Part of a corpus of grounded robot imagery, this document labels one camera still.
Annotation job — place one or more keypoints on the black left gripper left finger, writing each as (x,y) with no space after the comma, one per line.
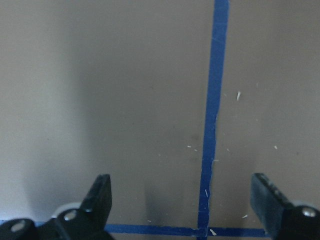
(97,203)

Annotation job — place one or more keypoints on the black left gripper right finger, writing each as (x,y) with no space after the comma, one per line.
(268,203)

